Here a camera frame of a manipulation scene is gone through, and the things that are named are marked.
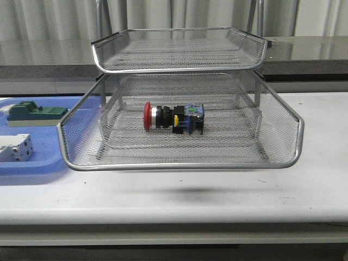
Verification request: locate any red emergency stop button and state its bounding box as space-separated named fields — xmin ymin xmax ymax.
xmin=143 ymin=102 xmax=204 ymax=135

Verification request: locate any silver mesh tray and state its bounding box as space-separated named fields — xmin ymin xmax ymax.
xmin=56 ymin=70 xmax=305 ymax=171
xmin=91 ymin=27 xmax=268 ymax=74
xmin=104 ymin=109 xmax=262 ymax=149

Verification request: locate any silver mesh bottom tray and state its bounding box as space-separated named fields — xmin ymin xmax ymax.
xmin=104 ymin=109 xmax=262 ymax=149

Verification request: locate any silver mesh top tray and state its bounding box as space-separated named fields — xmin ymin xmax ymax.
xmin=91 ymin=27 xmax=268 ymax=74

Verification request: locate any blue plastic tray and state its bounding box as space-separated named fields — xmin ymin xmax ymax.
xmin=0 ymin=96 xmax=102 ymax=176

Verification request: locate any green terminal block module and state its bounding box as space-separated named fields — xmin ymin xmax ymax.
xmin=7 ymin=101 xmax=68 ymax=127

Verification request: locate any white circuit breaker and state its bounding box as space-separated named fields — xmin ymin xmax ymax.
xmin=1 ymin=134 xmax=34 ymax=162

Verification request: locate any grey metal rack frame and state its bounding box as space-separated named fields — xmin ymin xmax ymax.
xmin=93 ymin=0 xmax=272 ymax=161

